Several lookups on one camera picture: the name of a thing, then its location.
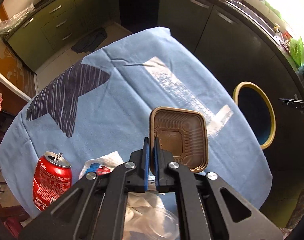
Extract red Coca-Cola can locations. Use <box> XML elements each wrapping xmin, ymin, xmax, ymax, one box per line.
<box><xmin>32</xmin><ymin>151</ymin><xmax>72</xmax><ymax>211</ymax></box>

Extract blue star-pattern tablecloth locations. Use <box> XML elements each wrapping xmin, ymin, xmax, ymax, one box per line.
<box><xmin>0</xmin><ymin>27</ymin><xmax>272</xmax><ymax>217</ymax></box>

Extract clear plastic bag on counter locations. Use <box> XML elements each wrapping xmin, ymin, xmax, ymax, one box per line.
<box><xmin>0</xmin><ymin>3</ymin><xmax>34</xmax><ymax>35</ymax></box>

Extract crumpled white paper napkin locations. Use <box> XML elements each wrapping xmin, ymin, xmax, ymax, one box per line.
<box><xmin>79</xmin><ymin>151</ymin><xmax>124</xmax><ymax>179</ymax></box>

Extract yellow-rimmed trash bin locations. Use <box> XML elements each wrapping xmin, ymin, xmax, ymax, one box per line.
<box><xmin>232</xmin><ymin>81</ymin><xmax>276</xmax><ymax>150</ymax></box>

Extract green kitchen cabinets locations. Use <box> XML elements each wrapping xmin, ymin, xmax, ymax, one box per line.
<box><xmin>5</xmin><ymin>0</ymin><xmax>110</xmax><ymax>71</ymax></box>

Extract clear plastic lid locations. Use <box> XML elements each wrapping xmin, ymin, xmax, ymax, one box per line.
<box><xmin>123</xmin><ymin>192</ymin><xmax>179</xmax><ymax>239</ymax></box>

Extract brown plastic food tray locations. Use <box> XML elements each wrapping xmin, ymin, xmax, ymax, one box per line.
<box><xmin>149</xmin><ymin>107</ymin><xmax>209</xmax><ymax>173</ymax></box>

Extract dark floor mat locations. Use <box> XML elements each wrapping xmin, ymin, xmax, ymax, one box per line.
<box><xmin>71</xmin><ymin>28</ymin><xmax>108</xmax><ymax>53</ymax></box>

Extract green dish rack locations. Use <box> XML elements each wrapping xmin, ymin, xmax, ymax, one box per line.
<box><xmin>289</xmin><ymin>37</ymin><xmax>304</xmax><ymax>67</ymax></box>

